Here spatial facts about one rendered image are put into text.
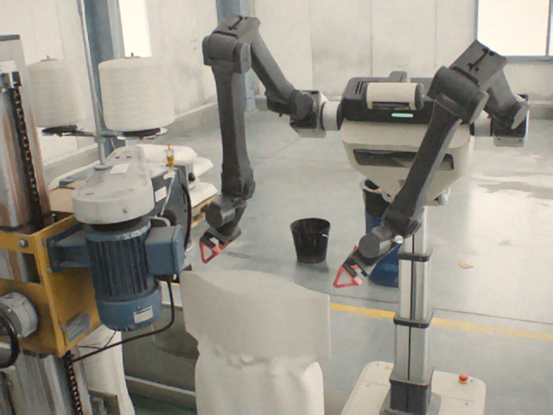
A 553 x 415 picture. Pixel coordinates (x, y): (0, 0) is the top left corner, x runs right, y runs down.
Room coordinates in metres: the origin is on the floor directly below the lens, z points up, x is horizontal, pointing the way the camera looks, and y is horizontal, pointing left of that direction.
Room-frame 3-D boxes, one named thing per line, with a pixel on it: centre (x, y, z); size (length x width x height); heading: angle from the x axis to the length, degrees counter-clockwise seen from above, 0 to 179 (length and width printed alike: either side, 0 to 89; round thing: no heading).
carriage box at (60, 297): (1.39, 0.60, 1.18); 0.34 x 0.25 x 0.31; 156
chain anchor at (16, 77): (1.27, 0.58, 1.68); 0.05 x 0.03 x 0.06; 156
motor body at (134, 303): (1.27, 0.39, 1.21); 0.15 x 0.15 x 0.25
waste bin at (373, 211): (3.65, -0.70, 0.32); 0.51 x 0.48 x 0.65; 156
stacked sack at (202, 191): (4.99, 0.95, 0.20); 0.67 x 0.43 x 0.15; 156
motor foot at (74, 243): (1.27, 0.49, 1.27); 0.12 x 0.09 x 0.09; 156
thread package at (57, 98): (1.51, 0.58, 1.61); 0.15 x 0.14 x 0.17; 66
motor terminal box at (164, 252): (1.27, 0.29, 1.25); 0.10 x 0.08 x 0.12; 1
